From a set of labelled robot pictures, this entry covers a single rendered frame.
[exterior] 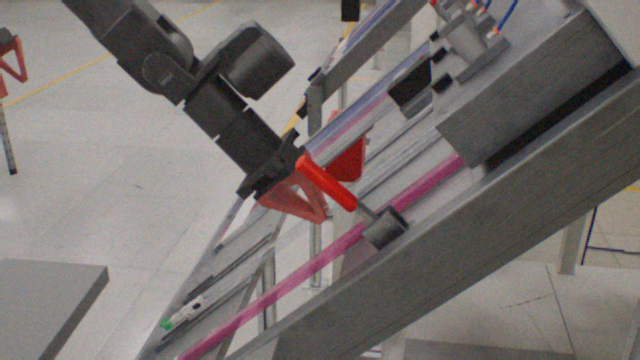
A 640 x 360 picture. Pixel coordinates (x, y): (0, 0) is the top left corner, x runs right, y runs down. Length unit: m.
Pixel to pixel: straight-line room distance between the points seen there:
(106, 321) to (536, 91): 1.88
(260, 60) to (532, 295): 0.76
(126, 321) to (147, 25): 1.63
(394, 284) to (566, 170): 0.16
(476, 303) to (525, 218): 0.70
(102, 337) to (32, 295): 0.86
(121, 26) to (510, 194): 0.40
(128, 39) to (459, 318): 0.75
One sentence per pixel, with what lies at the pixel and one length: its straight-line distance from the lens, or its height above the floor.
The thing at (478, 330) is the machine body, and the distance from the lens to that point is 1.09.
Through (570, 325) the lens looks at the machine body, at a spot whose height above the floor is 0.62.
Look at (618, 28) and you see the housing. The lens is 0.44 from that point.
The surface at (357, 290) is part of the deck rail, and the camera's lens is 0.49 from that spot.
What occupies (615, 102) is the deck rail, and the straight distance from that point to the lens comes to 0.43.
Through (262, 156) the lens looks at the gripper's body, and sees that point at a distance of 0.65.
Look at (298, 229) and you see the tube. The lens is 0.71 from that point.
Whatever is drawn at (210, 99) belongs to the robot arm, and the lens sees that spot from 0.65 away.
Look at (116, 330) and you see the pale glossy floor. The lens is 2.13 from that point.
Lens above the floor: 1.28
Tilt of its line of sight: 25 degrees down
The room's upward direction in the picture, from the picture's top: straight up
